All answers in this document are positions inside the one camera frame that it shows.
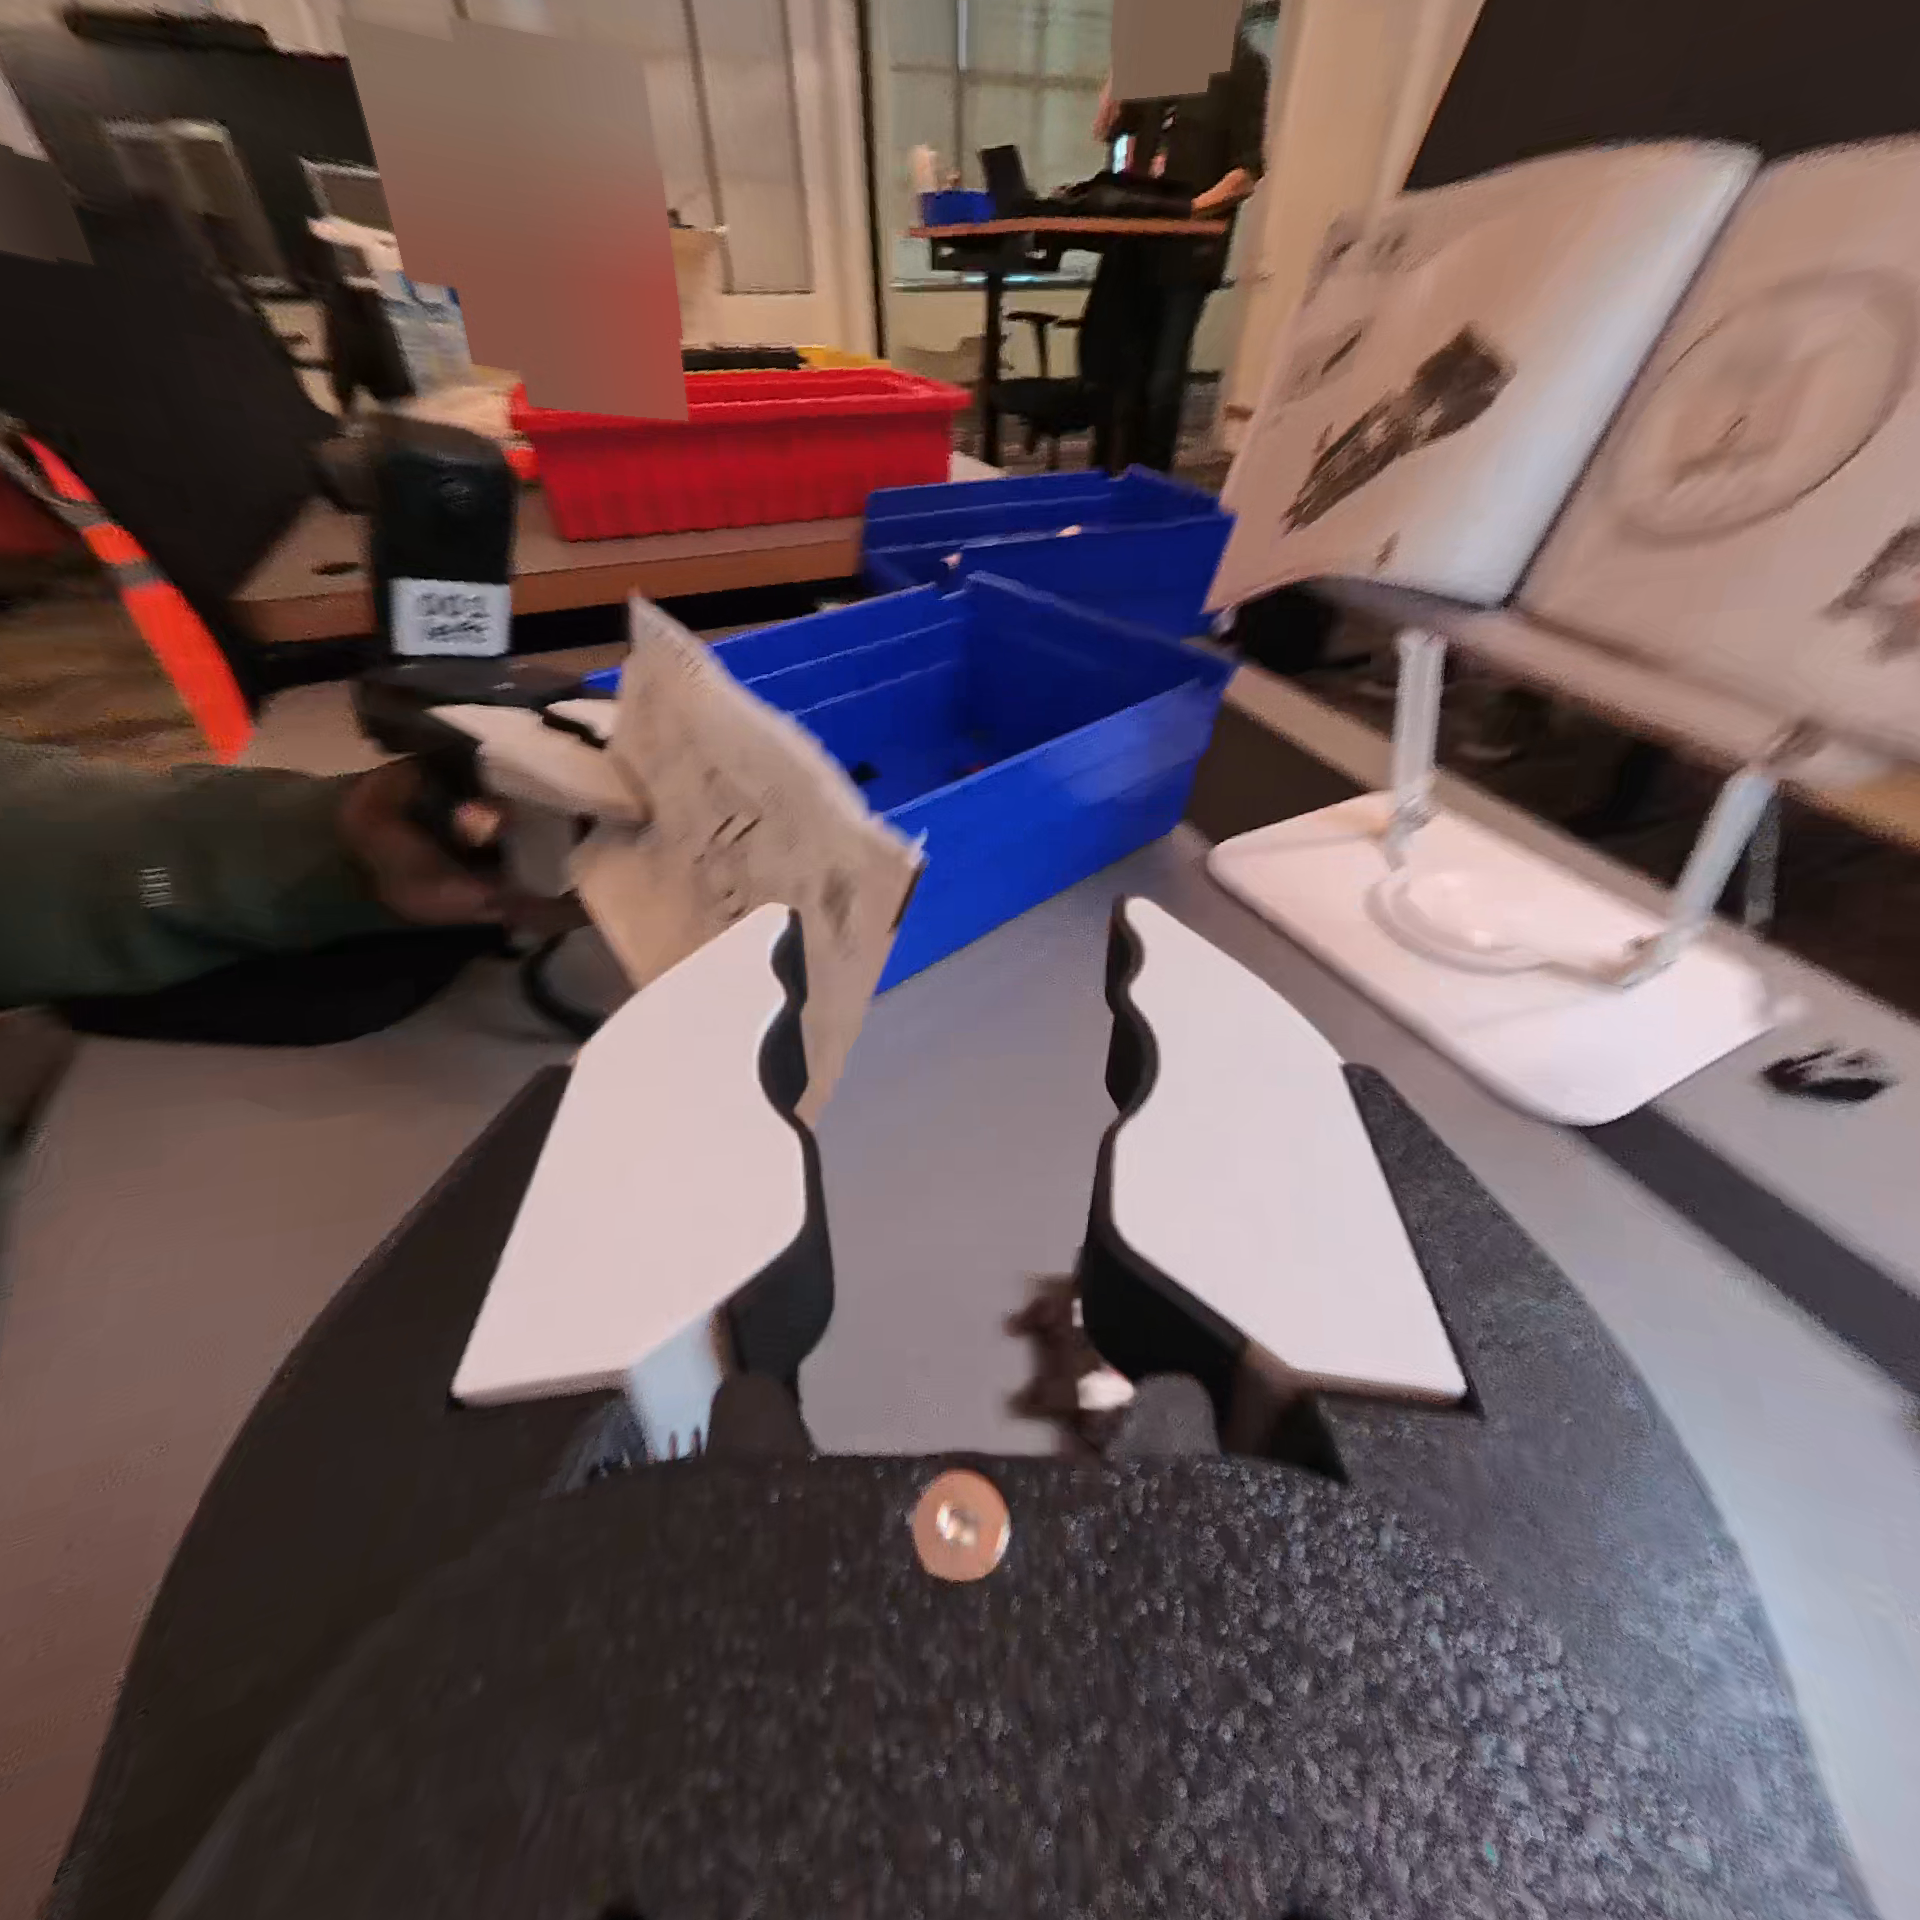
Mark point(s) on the white book stand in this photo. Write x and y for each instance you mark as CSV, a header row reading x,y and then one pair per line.
x,y
1500,961

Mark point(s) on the black mesh office chair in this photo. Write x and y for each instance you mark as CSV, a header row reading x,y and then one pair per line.
x,y
153,361

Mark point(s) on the neighbouring wooden desk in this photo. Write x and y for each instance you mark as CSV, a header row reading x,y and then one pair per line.
x,y
691,563

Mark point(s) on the black standing desk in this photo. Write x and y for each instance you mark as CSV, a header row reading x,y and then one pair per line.
x,y
1051,235

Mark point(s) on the blue plastic bin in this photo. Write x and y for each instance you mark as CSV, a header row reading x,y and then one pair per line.
x,y
1051,749
1051,541

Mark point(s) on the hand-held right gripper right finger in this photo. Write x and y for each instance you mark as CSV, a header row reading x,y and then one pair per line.
x,y
1278,1201

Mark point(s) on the person's left hand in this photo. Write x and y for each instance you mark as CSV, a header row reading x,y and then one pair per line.
x,y
422,841

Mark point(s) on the yellow plastic bin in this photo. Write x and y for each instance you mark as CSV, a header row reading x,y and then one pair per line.
x,y
841,361

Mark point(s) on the single black lego brick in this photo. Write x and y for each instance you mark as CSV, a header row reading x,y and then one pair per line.
x,y
1830,1073

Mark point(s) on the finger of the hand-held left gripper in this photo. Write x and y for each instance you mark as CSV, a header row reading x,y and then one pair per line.
x,y
558,766

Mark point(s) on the red plastic bin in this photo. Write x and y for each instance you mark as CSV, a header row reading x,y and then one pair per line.
x,y
735,451

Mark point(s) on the person's left forearm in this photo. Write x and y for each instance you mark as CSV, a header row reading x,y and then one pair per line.
x,y
182,870

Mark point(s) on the instruction booklet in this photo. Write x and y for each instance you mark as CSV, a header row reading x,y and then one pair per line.
x,y
1500,391

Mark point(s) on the white paper bags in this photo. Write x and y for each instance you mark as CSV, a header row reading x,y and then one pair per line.
x,y
752,810

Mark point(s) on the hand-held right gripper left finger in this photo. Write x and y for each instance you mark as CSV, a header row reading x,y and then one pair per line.
x,y
646,1201

